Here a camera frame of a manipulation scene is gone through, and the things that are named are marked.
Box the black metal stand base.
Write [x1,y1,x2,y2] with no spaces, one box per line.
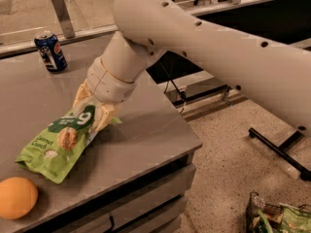
[249,128,311,182]

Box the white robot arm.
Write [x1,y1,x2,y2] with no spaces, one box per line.
[73,0,311,136]

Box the black cable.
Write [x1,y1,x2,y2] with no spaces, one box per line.
[158,61,188,104]

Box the wire basket with snack bags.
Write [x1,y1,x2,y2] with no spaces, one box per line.
[246,191,311,233]

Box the blue pepsi can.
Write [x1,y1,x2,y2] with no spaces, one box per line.
[34,31,67,73]

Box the grey metal bracket post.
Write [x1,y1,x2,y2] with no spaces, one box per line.
[52,0,75,39]

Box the grey drawer cabinet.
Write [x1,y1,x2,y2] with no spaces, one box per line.
[25,152,197,233]

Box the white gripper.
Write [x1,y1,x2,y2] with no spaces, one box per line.
[72,57,136,132]

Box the orange fruit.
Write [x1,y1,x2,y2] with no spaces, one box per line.
[0,177,38,219]

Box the green rice chip bag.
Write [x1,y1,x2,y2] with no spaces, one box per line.
[16,105,120,184]

